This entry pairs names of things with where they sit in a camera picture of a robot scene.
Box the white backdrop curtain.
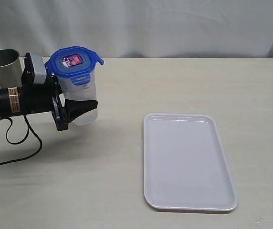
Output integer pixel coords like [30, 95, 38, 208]
[0, 0, 273, 57]

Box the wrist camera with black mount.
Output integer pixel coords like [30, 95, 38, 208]
[21, 52, 47, 85]

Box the black cable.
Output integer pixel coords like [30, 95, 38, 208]
[0, 76, 43, 168]

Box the tall clear plastic container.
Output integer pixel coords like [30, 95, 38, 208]
[56, 69, 98, 126]

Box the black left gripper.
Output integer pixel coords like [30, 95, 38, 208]
[19, 73, 98, 131]

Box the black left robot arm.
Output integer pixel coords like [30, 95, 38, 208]
[0, 76, 69, 131]

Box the blue snap-lock lid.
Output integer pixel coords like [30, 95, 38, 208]
[45, 46, 104, 86]

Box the steel cup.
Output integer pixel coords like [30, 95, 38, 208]
[0, 49, 22, 88]

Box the white rectangular tray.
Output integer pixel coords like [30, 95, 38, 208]
[143, 113, 239, 212]

